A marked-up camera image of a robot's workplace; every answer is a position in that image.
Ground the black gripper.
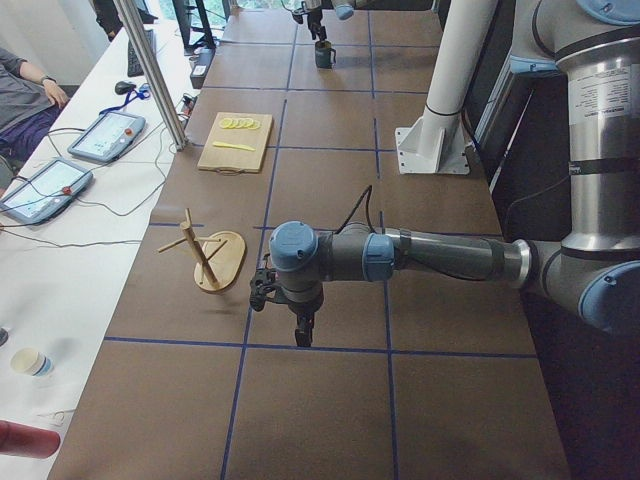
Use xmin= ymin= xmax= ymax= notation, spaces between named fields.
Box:
xmin=292 ymin=7 xmax=327 ymax=42
xmin=249 ymin=268 xmax=320 ymax=347

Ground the black box with label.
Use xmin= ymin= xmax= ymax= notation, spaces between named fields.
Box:
xmin=190 ymin=48 xmax=215 ymax=89

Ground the blue mug yellow inside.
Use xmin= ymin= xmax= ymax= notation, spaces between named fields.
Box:
xmin=314 ymin=41 xmax=336 ymax=69

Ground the aluminium frame post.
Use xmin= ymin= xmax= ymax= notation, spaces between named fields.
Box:
xmin=114 ymin=0 xmax=187 ymax=151

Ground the black computer mouse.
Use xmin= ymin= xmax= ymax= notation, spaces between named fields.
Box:
xmin=114 ymin=81 xmax=136 ymax=95

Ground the seated person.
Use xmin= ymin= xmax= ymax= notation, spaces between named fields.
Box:
xmin=1 ymin=48 xmax=69 ymax=162

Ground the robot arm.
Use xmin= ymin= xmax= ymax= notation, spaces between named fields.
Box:
xmin=249 ymin=1 xmax=639 ymax=347
xmin=289 ymin=0 xmax=436 ymax=41

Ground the blue lanyard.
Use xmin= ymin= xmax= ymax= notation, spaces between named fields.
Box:
xmin=102 ymin=84 xmax=153 ymax=114

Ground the white mounting pillar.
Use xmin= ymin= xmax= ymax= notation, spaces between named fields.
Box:
xmin=395 ymin=0 xmax=498 ymax=175

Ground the teach pendant tablet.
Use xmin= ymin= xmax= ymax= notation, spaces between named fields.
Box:
xmin=1 ymin=158 xmax=94 ymax=225
xmin=67 ymin=111 xmax=146 ymax=163

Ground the red bottle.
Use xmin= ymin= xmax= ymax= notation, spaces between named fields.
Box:
xmin=1 ymin=420 xmax=61 ymax=459

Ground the wooden cup storage rack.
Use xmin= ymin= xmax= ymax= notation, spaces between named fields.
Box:
xmin=157 ymin=208 xmax=246 ymax=293

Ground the yellow plastic knife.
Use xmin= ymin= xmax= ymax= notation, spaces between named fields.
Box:
xmin=211 ymin=141 xmax=256 ymax=152

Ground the paper cup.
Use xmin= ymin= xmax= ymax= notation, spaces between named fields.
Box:
xmin=10 ymin=348 xmax=53 ymax=377

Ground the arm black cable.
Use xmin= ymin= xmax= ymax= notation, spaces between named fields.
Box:
xmin=333 ymin=184 xmax=375 ymax=236

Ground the wooden cutting board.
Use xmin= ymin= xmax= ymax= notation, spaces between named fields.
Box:
xmin=197 ymin=112 xmax=273 ymax=173

